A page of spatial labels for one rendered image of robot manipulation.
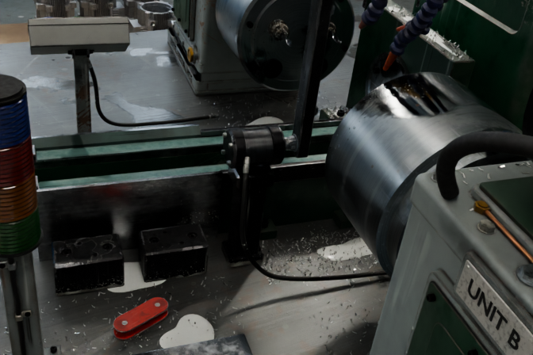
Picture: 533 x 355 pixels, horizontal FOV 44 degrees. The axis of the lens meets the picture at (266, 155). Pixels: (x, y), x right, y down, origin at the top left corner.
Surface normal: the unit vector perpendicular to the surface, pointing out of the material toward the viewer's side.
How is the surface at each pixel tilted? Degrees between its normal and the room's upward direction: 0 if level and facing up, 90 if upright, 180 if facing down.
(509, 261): 0
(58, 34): 55
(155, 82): 0
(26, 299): 90
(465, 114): 6
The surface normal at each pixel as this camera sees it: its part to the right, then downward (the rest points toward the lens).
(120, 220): 0.33, 0.53
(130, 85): 0.11, -0.84
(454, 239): -0.94, 0.09
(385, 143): -0.66, -0.46
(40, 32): 0.33, -0.05
